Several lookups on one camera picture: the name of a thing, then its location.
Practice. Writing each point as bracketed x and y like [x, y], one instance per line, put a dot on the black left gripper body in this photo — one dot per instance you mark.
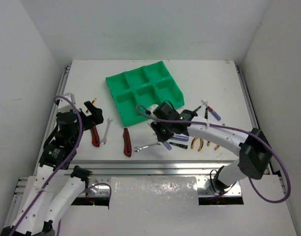
[93, 116]

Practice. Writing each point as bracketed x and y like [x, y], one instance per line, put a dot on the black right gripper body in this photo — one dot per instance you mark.
[158, 126]

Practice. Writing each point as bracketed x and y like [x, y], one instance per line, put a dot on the red utility knife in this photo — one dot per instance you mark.
[95, 137]
[127, 143]

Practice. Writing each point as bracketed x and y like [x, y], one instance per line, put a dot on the blue screwdriver red collar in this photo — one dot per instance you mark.
[212, 111]

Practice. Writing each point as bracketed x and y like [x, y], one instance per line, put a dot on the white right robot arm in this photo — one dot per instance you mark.
[253, 157]

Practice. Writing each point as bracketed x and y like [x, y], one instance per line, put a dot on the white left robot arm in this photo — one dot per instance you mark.
[42, 212]

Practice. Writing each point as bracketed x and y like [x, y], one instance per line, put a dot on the green-black screwdriver lower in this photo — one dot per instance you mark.
[183, 146]

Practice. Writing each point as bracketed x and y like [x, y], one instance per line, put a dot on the silver wrench left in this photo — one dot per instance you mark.
[104, 139]

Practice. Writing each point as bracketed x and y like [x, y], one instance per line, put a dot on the silver wrench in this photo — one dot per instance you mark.
[137, 149]
[104, 139]

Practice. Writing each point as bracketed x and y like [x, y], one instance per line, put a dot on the silver wrench centre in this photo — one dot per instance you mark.
[137, 149]

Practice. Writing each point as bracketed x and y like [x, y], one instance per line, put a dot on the green-black screwdriver upper right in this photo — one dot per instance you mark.
[206, 110]

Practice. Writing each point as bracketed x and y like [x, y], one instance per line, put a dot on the green six-compartment tray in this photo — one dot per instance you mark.
[146, 85]

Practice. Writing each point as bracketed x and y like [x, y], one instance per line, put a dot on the white foreground cover panel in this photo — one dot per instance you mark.
[168, 206]

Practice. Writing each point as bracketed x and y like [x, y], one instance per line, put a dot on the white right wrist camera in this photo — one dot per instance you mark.
[151, 109]

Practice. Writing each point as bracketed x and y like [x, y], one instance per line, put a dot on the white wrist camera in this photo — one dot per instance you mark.
[62, 105]
[151, 109]

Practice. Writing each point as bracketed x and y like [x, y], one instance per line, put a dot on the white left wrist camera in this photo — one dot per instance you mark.
[62, 105]

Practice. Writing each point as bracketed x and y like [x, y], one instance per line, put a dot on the aluminium front rail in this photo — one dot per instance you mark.
[148, 168]

